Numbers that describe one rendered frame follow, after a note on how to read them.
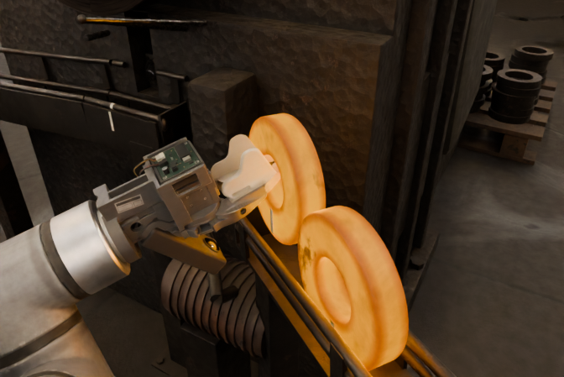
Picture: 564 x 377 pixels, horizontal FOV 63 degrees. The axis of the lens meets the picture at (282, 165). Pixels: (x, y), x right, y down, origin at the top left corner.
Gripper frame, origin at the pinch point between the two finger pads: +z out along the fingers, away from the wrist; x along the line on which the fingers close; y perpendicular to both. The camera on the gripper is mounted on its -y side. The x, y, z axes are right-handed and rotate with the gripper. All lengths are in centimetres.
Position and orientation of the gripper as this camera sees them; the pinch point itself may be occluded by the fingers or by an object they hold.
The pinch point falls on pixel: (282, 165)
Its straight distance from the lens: 55.0
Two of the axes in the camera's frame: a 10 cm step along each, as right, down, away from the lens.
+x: -4.3, -4.6, 7.8
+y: -2.5, -7.7, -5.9
